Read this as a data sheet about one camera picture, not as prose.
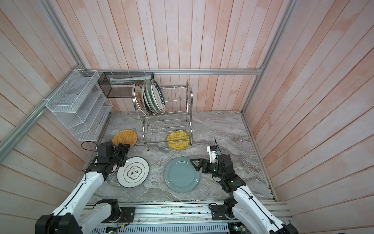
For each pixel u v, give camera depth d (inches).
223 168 23.8
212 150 28.6
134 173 34.4
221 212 28.8
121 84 40.6
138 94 31.6
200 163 27.4
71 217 15.9
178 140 39.8
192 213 29.8
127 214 28.9
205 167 27.5
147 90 27.6
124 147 30.0
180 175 33.9
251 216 22.5
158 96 35.6
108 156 25.0
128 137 41.0
